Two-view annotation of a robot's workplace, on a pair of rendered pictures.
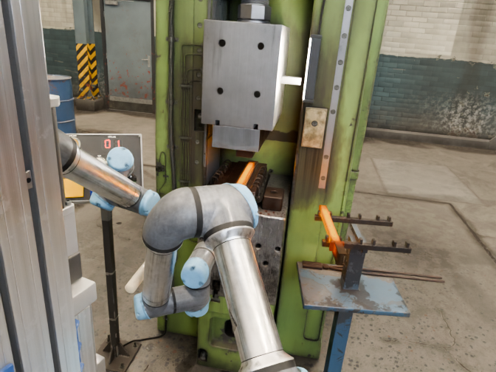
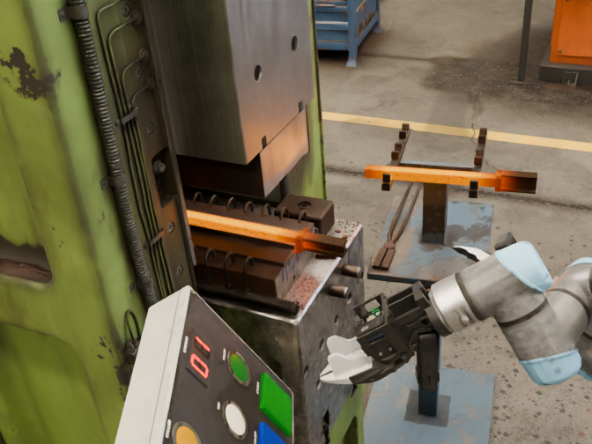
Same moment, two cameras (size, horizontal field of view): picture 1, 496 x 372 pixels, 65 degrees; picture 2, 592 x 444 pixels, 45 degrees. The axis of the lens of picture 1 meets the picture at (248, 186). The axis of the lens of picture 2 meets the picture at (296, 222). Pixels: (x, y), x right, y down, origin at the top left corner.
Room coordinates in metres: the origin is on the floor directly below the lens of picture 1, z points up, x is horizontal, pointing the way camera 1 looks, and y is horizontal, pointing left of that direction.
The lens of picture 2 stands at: (1.16, 1.22, 1.85)
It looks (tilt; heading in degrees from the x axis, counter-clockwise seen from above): 33 degrees down; 289
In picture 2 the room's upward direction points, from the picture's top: 5 degrees counter-clockwise
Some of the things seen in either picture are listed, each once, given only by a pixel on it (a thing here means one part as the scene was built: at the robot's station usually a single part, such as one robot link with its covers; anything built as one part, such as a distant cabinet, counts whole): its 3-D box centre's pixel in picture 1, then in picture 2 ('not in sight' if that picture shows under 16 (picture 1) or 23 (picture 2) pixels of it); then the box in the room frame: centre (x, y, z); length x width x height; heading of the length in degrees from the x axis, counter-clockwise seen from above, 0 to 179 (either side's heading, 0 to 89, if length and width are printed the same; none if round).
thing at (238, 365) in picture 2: not in sight; (239, 367); (1.52, 0.51, 1.09); 0.05 x 0.03 x 0.04; 82
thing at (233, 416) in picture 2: not in sight; (234, 419); (1.49, 0.61, 1.09); 0.05 x 0.03 x 0.04; 82
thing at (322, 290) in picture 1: (348, 286); (433, 239); (1.34, -0.44, 0.70); 0.40 x 0.30 x 0.02; 90
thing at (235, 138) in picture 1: (244, 128); (192, 137); (1.78, 0.04, 1.22); 0.42 x 0.20 x 0.10; 172
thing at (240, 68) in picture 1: (257, 74); (184, 11); (1.77, -0.01, 1.47); 0.42 x 0.39 x 0.40; 172
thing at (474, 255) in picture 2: not in sight; (473, 262); (1.21, 0.03, 0.98); 0.09 x 0.03 x 0.06; 136
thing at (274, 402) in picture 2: not in sight; (274, 404); (1.48, 0.50, 1.01); 0.07 x 0.05 x 0.07; 107
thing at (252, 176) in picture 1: (240, 180); (210, 243); (1.78, 0.04, 0.96); 0.42 x 0.20 x 0.09; 172
